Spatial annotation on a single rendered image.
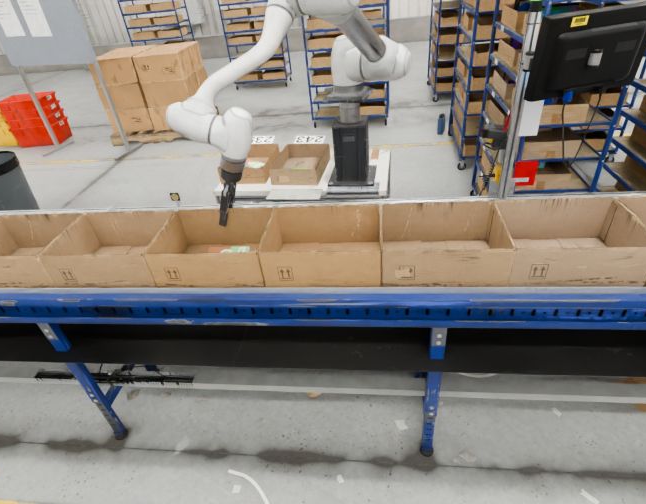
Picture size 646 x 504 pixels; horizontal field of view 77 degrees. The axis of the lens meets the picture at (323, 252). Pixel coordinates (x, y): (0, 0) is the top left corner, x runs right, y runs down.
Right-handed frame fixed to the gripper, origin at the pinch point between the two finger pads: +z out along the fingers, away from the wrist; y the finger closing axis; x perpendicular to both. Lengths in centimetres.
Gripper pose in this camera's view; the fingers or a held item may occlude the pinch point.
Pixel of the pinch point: (225, 214)
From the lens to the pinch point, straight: 162.9
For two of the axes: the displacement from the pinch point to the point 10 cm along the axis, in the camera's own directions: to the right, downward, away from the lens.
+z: -2.5, 7.7, 5.9
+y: 1.0, -5.9, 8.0
